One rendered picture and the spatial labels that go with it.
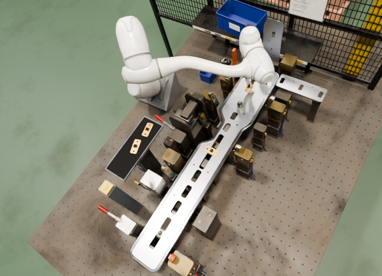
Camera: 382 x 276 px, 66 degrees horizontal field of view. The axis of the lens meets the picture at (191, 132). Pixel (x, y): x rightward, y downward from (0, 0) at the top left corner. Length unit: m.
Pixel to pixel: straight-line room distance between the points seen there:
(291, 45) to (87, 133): 2.23
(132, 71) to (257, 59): 0.59
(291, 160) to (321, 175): 0.20
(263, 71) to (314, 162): 0.84
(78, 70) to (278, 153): 2.72
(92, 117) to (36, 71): 1.17
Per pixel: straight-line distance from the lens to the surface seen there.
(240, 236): 1.87
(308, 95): 1.90
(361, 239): 2.71
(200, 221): 1.56
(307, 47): 2.08
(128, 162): 1.62
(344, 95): 2.31
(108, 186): 1.61
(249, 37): 1.48
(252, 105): 1.83
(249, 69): 1.41
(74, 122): 3.48
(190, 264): 1.52
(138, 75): 1.45
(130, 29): 1.47
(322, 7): 2.01
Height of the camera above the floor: 2.55
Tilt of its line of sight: 61 degrees down
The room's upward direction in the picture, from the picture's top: 21 degrees counter-clockwise
